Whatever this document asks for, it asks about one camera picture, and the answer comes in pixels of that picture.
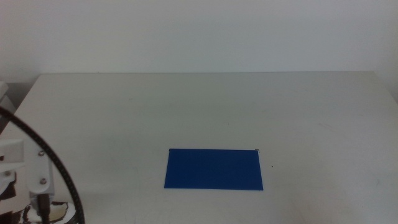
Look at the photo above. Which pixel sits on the white and black shoe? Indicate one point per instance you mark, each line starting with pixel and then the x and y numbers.
pixel 59 211

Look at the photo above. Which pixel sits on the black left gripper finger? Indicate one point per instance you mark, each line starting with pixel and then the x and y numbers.
pixel 44 209

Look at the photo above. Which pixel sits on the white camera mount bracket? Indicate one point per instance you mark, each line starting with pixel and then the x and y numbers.
pixel 38 168

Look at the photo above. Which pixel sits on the blue rectangular mat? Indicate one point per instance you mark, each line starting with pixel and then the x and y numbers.
pixel 214 169

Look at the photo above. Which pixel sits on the white side furniture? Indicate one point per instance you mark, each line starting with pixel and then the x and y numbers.
pixel 3 88

